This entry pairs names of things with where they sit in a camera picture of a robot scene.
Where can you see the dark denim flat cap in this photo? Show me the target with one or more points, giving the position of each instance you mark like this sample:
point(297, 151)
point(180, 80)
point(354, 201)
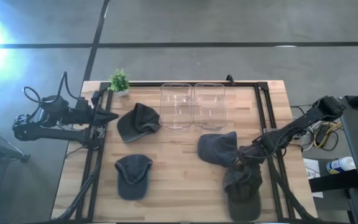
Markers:
point(133, 177)

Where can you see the black metal frame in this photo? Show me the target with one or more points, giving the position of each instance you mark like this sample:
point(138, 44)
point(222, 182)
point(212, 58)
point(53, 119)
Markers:
point(182, 84)

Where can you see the blue-grey folded cap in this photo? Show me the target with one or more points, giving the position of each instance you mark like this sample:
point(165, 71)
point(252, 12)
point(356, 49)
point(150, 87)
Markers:
point(216, 149)

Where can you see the clear plastic bin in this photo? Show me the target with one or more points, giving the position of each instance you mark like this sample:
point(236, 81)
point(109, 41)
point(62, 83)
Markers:
point(210, 105)
point(176, 105)

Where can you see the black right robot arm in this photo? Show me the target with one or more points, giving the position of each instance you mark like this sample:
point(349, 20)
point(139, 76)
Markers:
point(294, 127)

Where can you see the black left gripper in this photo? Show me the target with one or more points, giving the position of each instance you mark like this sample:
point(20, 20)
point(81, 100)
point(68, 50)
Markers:
point(89, 115)

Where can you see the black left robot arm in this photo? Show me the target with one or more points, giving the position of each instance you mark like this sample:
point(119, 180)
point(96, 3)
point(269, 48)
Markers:
point(54, 134)

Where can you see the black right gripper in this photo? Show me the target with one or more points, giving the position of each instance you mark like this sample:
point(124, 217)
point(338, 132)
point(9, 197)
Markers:
point(250, 158)

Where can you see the dark grey crumpled cap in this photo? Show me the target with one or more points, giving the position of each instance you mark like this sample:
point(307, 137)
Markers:
point(137, 123)

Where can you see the white paper sheet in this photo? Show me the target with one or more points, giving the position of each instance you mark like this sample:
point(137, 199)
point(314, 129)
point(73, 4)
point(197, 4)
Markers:
point(315, 174)

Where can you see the dark olive cap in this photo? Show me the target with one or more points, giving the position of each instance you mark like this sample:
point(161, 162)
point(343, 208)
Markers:
point(244, 208)

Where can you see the white bottle with blue label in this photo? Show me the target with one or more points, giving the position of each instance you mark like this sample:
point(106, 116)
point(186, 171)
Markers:
point(340, 165)

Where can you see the small green potted plant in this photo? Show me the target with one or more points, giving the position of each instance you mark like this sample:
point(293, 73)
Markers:
point(119, 81)

